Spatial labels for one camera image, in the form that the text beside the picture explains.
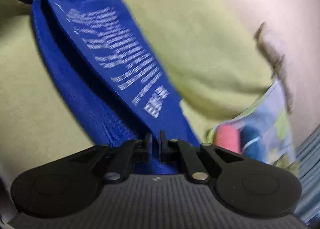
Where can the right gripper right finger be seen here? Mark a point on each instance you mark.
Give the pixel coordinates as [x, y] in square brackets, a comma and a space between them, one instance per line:
[244, 185]

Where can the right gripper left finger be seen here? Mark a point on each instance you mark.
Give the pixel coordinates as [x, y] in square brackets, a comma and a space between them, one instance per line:
[71, 184]

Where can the blue fabric shopping bag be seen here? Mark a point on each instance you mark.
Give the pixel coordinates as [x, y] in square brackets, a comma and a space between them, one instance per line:
[106, 71]

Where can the pink knitted blanket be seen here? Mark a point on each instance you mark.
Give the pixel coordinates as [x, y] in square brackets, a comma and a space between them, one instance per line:
[228, 137]

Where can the patchwork plaid sofa throw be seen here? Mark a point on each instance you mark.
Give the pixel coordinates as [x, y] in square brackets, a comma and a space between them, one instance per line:
[265, 132]

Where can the green sofa cover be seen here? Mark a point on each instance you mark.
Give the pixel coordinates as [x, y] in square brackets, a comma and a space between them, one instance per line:
[207, 55]

